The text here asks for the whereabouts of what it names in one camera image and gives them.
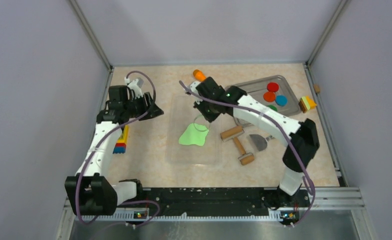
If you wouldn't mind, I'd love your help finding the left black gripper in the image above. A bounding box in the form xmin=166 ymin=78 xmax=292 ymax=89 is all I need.
xmin=124 ymin=91 xmax=164 ymax=121

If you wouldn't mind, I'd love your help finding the green dough lump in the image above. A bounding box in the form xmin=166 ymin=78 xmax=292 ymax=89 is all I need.
xmin=178 ymin=123 xmax=210 ymax=147

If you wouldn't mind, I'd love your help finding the clear plastic tray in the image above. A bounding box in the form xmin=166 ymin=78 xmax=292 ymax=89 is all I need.
xmin=165 ymin=95 xmax=221 ymax=167

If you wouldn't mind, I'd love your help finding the wooden double-ended roller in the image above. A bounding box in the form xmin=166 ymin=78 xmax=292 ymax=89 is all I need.
xmin=220 ymin=125 xmax=255 ymax=166

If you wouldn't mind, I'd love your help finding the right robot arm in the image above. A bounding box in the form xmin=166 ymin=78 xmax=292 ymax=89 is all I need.
xmin=186 ymin=77 xmax=320 ymax=206

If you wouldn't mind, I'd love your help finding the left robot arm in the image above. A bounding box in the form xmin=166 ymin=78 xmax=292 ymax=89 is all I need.
xmin=64 ymin=85 xmax=164 ymax=217

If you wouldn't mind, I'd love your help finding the orange dough disc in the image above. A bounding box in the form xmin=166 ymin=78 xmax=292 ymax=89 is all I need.
xmin=263 ymin=91 xmax=276 ymax=103

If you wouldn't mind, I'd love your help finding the green dough disc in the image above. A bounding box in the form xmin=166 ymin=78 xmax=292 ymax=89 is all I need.
xmin=268 ymin=105 xmax=278 ymax=112

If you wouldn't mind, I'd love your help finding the red dough disc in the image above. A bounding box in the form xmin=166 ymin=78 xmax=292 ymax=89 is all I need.
xmin=266 ymin=82 xmax=280 ymax=93

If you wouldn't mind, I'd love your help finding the blue dough disc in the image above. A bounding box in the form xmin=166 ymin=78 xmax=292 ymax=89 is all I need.
xmin=275 ymin=95 xmax=288 ymax=107

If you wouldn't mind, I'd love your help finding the orange plastic rolling pin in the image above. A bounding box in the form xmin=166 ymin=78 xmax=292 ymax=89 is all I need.
xmin=192 ymin=69 xmax=207 ymax=82

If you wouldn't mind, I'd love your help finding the yellow red blue toy brick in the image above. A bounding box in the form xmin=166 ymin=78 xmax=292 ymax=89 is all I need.
xmin=112 ymin=125 xmax=129 ymax=154

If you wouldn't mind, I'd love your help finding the stainless steel tray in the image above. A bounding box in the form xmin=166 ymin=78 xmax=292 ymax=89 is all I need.
xmin=235 ymin=75 xmax=302 ymax=117

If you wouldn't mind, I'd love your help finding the orange yellow foam block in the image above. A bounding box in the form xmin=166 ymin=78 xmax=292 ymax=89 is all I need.
xmin=298 ymin=96 xmax=317 ymax=113

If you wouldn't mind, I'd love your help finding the small wooden block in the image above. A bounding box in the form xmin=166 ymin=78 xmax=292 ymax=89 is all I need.
xmin=313 ymin=84 xmax=321 ymax=94

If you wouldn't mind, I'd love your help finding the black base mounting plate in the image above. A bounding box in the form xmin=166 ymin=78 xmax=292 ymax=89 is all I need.
xmin=113 ymin=186 xmax=311 ymax=218

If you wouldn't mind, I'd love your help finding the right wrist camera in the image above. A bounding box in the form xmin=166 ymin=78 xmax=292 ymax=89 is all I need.
xmin=186 ymin=81 xmax=201 ymax=97

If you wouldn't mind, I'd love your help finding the metal scraper wooden handle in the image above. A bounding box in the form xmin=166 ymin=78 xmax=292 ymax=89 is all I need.
xmin=249 ymin=134 xmax=274 ymax=152

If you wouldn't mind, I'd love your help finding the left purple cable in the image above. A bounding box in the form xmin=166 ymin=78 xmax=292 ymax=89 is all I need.
xmin=75 ymin=70 xmax=161 ymax=229

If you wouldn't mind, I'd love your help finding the purple cable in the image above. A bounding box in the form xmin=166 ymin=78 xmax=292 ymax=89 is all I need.
xmin=75 ymin=70 xmax=161 ymax=229
xmin=178 ymin=80 xmax=316 ymax=228

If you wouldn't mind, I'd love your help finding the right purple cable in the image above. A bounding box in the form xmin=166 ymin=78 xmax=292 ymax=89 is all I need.
xmin=178 ymin=80 xmax=316 ymax=228

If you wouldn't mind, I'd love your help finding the aluminium frame rail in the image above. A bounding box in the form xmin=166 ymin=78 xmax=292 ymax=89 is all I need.
xmin=55 ymin=187 xmax=376 ymax=240

